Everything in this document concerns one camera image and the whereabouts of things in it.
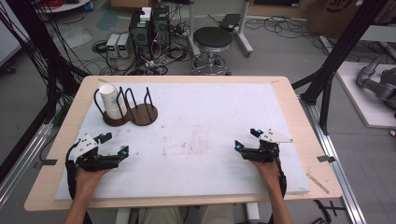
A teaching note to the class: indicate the black flat device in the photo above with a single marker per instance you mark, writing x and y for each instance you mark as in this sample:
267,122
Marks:
229,21

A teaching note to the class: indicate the thin wooden stick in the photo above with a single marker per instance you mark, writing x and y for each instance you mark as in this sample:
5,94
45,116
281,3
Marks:
317,183

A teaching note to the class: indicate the person's right hand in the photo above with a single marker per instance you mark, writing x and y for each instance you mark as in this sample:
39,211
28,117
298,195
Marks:
268,171

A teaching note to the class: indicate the black metal frame strut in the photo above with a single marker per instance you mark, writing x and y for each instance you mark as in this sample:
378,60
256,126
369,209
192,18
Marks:
339,53

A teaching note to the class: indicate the black computer tower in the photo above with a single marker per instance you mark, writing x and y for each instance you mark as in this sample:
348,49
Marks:
140,34
161,26

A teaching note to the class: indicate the white platform board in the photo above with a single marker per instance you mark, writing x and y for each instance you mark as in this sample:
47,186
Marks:
358,99

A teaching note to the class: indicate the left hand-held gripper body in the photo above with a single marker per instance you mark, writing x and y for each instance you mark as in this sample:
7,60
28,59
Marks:
93,160

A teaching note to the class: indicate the black round stool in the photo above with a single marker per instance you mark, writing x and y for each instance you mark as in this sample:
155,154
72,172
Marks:
212,37

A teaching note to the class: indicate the white paper cup stack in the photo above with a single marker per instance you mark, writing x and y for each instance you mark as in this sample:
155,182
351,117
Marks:
112,101

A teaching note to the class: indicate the person's left hand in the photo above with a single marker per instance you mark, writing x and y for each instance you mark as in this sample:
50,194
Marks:
87,179

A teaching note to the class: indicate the white metal stand frame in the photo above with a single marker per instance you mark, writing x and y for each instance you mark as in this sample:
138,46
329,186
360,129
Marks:
244,37

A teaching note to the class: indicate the grey power supply unit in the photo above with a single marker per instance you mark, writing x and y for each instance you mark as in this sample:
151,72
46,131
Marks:
112,45
124,46

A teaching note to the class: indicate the white foam mat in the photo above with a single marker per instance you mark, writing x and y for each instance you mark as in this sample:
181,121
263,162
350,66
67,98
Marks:
193,140

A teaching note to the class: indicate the brown cardboard box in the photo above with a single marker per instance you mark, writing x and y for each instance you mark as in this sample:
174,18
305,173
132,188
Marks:
339,15

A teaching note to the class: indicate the white table leg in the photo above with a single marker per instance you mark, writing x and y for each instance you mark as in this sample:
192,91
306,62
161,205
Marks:
123,216
252,213

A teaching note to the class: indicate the aluminium rail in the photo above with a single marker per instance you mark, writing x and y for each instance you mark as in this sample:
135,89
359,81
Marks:
336,161
21,165

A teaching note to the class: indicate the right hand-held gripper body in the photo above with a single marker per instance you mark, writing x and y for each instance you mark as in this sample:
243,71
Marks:
264,154

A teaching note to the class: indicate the black tape piece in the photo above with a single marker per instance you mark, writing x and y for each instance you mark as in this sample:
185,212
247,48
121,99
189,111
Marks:
326,158
49,162

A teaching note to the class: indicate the person's legs in beige trousers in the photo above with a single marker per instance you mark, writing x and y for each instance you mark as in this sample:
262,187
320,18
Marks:
186,215

